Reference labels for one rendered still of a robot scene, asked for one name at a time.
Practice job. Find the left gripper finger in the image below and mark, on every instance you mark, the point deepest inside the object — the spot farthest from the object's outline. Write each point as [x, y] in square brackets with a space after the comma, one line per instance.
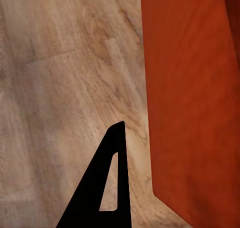
[83, 208]

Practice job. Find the storage box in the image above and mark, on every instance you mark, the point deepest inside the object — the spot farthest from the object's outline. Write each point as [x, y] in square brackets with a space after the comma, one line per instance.
[192, 73]

